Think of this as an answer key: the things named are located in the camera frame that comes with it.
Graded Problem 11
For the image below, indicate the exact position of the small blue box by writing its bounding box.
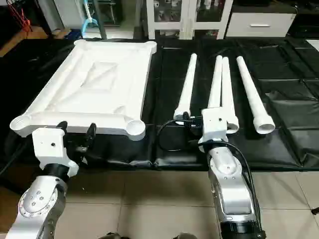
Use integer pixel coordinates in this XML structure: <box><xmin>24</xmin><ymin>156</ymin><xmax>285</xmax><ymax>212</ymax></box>
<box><xmin>67</xmin><ymin>30</ymin><xmax>83</xmax><ymax>40</ymax></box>

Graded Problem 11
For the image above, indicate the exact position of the cardboard box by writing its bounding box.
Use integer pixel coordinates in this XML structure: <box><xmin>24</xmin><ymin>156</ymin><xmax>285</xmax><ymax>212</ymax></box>
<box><xmin>0</xmin><ymin>26</ymin><xmax>70</xmax><ymax>56</ymax></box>

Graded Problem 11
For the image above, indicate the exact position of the white drawer cabinet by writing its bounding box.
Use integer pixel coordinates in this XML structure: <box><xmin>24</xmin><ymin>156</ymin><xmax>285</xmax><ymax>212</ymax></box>
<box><xmin>146</xmin><ymin>0</ymin><xmax>233</xmax><ymax>40</ymax></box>
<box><xmin>225</xmin><ymin>11</ymin><xmax>298</xmax><ymax>38</ymax></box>

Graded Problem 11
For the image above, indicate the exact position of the black work mat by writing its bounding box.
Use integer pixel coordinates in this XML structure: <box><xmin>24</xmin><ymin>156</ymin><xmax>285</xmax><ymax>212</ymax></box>
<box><xmin>0</xmin><ymin>36</ymin><xmax>319</xmax><ymax>172</ymax></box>

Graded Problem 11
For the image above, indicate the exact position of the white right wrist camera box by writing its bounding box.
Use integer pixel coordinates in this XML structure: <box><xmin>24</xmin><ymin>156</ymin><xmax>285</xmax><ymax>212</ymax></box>
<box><xmin>199</xmin><ymin>107</ymin><xmax>234</xmax><ymax>148</ymax></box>

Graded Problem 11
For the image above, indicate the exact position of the white plastic table leg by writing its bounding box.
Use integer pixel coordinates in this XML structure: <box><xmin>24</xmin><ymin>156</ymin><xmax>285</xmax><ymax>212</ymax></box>
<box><xmin>207</xmin><ymin>55</ymin><xmax>224</xmax><ymax>110</ymax></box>
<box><xmin>221</xmin><ymin>56</ymin><xmax>240</xmax><ymax>134</ymax></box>
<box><xmin>173</xmin><ymin>53</ymin><xmax>198</xmax><ymax>125</ymax></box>
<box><xmin>236</xmin><ymin>56</ymin><xmax>276</xmax><ymax>135</ymax></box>

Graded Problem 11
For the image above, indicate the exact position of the light blue hanger hook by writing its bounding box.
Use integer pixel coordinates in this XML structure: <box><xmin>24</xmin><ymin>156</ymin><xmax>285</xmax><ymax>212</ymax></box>
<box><xmin>81</xmin><ymin>0</ymin><xmax>101</xmax><ymax>36</ymax></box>

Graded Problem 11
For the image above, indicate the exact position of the white plastic table top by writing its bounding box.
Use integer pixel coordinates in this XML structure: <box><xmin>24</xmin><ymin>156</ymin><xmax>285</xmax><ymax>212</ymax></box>
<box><xmin>9</xmin><ymin>39</ymin><xmax>158</xmax><ymax>141</ymax></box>

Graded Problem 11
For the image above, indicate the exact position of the red cable bundle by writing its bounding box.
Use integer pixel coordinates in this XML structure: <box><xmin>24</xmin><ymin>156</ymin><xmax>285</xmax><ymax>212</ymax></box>
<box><xmin>7</xmin><ymin>0</ymin><xmax>31</xmax><ymax>33</ymax></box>

